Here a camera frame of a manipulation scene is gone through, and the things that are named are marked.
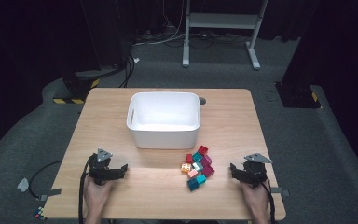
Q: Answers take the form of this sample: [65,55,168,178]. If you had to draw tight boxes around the white floor cable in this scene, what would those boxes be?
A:
[132,31,186,48]

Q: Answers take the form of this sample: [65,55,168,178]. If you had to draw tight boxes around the hand-held gripper black cable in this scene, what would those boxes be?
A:
[77,154,95,224]
[258,178,277,224]

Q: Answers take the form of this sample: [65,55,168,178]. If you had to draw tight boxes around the black stand base striped tape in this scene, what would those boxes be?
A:
[53,70,101,105]
[274,81,323,109]

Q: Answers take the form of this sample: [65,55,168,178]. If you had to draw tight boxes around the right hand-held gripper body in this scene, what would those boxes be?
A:
[236,152,273,189]

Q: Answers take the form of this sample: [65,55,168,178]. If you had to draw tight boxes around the thin black floor cable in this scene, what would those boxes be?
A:
[28,160,63,200]

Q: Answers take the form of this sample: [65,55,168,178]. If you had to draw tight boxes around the person's right hand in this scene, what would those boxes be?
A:
[240,181,272,217]

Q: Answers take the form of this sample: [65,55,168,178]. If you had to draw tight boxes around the grey tape strip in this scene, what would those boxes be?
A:
[38,188,62,202]
[269,186,291,198]

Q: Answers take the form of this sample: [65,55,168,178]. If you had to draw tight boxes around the white metal stand frame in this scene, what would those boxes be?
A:
[182,0,269,71]

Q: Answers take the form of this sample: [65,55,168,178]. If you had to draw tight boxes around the black cables with white tag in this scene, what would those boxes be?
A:
[117,53,142,89]

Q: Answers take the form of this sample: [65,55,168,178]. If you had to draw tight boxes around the black floor cable bundle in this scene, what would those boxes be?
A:
[161,29,254,50]

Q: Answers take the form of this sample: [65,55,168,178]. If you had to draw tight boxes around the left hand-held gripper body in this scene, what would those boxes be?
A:
[88,147,120,187]

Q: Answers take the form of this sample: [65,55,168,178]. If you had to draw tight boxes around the right hand-held gripper black cable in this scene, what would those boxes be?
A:
[258,178,277,224]

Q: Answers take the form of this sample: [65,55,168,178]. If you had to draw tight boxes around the left hand-held gripper black cable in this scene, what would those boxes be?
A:
[77,154,95,224]

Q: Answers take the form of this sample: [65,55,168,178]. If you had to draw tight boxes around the white plastic bin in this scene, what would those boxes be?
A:
[126,91,202,150]

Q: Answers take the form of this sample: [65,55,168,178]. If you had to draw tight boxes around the person's left hand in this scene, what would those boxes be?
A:
[83,176,115,207]

